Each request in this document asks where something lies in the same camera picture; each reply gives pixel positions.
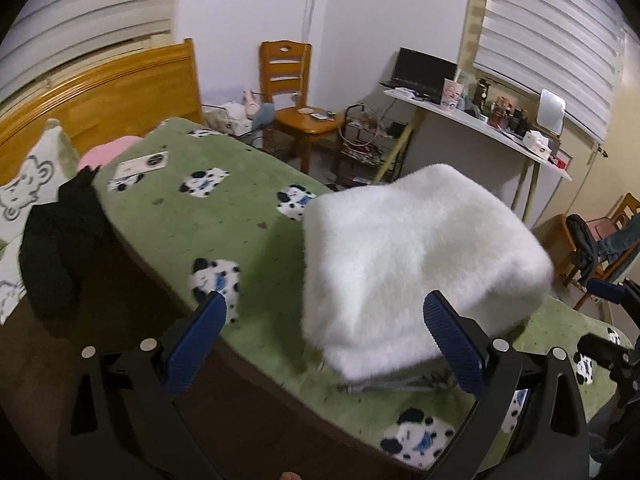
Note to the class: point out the black laptop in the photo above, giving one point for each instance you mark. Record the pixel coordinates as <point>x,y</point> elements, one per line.
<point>422,73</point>

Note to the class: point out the striped folded garment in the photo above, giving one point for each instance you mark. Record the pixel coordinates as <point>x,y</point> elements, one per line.
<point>437,380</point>

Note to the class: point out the wooden chair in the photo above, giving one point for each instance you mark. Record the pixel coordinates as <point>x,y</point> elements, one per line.
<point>601,248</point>
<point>284,70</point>

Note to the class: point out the white table mirror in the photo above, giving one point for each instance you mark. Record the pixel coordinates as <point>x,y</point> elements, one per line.
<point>551,112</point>

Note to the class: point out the white fuzzy cardigan black trim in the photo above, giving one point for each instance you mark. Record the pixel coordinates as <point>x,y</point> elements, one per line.
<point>374,253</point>

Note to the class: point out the white window blinds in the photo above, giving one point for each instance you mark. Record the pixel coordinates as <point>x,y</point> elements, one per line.
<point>49,33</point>

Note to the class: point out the wooden headboard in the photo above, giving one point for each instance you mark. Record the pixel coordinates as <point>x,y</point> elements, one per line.
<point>128,96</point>

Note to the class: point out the brown bed sheet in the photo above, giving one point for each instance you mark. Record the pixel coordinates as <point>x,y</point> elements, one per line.
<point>74,405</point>

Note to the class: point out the white bear print pillow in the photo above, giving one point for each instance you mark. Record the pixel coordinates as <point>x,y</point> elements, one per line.
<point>48,165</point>

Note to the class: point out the pink pillow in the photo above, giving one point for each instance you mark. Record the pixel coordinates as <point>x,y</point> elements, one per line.
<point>102,154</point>

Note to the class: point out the green cow print blanket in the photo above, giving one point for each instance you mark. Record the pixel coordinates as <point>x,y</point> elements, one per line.
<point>205,213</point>

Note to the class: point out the wire rack shelf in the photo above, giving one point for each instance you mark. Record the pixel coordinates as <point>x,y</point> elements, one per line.
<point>365,140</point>

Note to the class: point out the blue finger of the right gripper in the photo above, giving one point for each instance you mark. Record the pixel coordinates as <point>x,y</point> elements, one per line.
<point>610,292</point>

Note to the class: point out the white desk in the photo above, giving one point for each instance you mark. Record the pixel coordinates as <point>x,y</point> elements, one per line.
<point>481,153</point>

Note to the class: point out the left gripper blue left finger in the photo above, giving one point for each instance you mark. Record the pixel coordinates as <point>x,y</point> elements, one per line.
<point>188,342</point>

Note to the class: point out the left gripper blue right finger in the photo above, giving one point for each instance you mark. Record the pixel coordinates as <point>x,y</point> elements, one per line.
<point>461,341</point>

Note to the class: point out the pink paper cup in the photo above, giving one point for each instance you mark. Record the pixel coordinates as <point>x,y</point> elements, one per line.
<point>451,92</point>

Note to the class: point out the side window blinds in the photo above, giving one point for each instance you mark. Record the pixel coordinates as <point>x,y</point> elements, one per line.
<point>572,48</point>

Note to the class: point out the black garment pile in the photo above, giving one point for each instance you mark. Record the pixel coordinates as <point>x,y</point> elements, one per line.
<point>68,247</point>

